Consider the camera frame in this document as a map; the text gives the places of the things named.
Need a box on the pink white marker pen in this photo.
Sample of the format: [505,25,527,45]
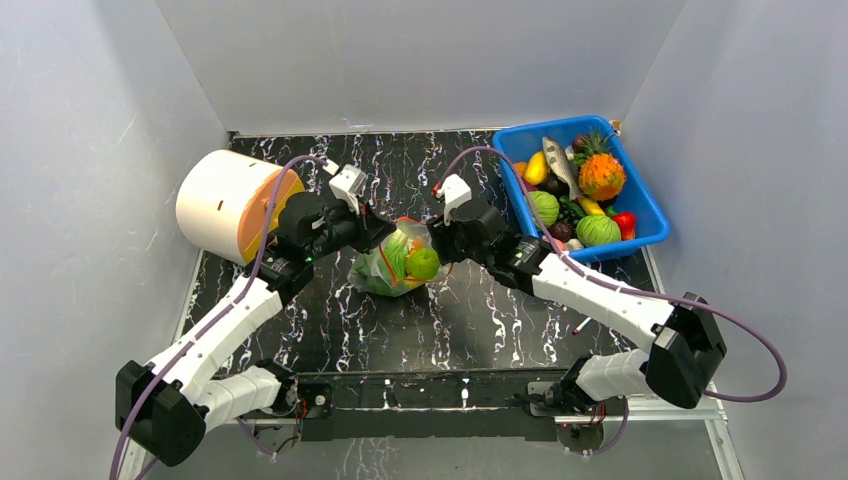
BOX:
[571,318,592,335]

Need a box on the orange toy pineapple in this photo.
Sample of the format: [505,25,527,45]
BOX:
[572,130,627,202]

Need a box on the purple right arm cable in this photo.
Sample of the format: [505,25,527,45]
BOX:
[433,145,788,404]

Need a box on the yellow toy mango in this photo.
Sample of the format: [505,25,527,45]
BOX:
[522,151,549,186]

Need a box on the grey toy fish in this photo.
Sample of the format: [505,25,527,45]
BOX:
[542,136,582,200]

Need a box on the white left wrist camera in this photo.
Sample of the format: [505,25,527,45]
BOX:
[323,160,367,215]

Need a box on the red toy pepper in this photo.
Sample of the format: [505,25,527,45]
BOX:
[611,212,637,241]

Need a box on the clear orange zip top bag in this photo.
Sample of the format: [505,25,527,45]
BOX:
[347,217,453,297]

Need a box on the white orange cylinder drum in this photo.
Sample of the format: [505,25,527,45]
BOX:
[175,150,282,266]

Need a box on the blue plastic bin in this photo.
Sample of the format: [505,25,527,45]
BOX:
[492,115,670,264]

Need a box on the green toy cabbage small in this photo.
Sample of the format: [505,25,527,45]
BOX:
[527,190,560,227]

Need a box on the light green toy fruit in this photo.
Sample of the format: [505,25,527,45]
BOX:
[406,247,441,281]

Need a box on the green toy lettuce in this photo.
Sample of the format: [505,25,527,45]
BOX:
[348,230,419,297]

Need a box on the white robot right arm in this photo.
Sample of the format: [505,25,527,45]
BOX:
[426,199,726,414]

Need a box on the small yellow toy banana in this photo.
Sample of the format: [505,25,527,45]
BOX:
[577,196,606,216]

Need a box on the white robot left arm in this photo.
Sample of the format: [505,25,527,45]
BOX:
[113,192,396,466]

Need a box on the dark red toy fruit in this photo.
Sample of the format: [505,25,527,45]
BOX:
[548,220,575,243]

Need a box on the green toy cabbage large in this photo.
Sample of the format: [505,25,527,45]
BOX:
[576,214,622,247]

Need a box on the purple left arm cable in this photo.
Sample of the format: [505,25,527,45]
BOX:
[109,154,329,480]

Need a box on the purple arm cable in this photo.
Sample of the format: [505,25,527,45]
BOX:
[109,154,329,480]
[433,145,788,404]

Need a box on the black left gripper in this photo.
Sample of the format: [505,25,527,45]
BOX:
[306,194,396,263]

